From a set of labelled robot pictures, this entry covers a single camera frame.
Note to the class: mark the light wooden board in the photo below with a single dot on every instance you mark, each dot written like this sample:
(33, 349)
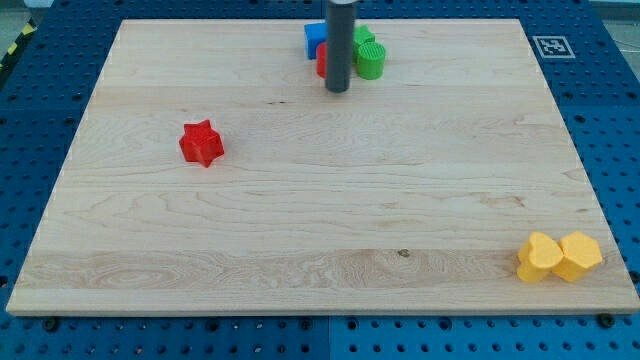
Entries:
(410, 194)

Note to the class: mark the green cylinder block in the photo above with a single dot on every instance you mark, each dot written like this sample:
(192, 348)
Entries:
(371, 60)

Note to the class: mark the yellow heart block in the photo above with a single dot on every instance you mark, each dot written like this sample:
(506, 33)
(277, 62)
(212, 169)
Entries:
(537, 257)

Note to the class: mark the red cylinder block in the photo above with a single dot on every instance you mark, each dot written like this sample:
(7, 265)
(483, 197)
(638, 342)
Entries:
(321, 51)

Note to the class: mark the white fiducial marker tag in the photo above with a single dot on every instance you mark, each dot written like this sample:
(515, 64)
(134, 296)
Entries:
(553, 47)

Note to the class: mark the red star block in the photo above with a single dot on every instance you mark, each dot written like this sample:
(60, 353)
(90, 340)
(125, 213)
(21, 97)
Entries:
(201, 143)

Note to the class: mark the yellow hexagon block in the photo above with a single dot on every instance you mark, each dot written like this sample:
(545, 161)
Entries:
(581, 255)

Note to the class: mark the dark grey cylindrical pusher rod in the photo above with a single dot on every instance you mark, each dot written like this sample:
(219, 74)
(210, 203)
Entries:
(340, 21)

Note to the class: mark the blue cube block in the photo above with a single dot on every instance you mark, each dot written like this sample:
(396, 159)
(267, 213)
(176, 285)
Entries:
(315, 34)

